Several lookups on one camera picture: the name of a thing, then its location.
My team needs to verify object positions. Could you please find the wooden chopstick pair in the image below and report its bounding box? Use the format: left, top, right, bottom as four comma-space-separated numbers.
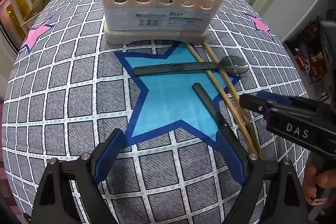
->
202, 42, 263, 157
184, 41, 259, 156

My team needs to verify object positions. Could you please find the black spoon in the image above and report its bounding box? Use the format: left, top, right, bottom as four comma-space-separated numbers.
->
193, 83, 248, 161

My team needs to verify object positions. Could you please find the smoky spoon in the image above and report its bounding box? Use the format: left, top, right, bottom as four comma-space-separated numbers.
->
133, 56, 249, 76

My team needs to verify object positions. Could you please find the person's right hand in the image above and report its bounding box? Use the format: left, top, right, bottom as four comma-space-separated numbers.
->
302, 152, 336, 202

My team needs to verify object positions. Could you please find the grey checked star tablecloth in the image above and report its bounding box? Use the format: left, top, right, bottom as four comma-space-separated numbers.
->
1, 0, 310, 224

